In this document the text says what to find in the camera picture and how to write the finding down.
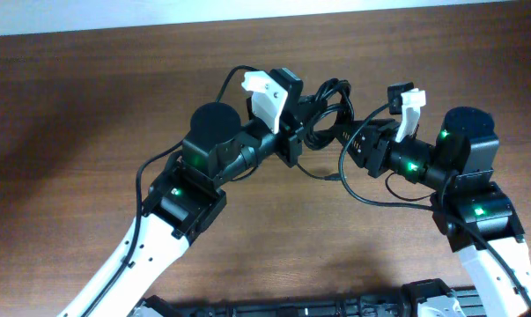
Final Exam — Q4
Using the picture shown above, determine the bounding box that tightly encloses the black usb cable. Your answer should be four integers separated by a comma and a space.
295, 77, 357, 182

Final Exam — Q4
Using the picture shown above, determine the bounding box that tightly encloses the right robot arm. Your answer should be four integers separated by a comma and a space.
334, 106, 531, 316

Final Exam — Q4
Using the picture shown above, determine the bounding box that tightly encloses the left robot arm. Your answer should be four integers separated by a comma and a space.
61, 92, 328, 316

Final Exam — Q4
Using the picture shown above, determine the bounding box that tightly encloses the right camera cable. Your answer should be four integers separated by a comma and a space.
337, 101, 531, 309

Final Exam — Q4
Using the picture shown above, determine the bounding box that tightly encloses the camera cable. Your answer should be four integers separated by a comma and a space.
77, 64, 260, 317
337, 101, 531, 309

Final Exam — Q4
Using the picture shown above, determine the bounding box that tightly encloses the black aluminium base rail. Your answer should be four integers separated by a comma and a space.
129, 278, 486, 317

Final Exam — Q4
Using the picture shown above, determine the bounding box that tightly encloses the left camera cable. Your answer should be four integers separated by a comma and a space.
77, 64, 260, 317

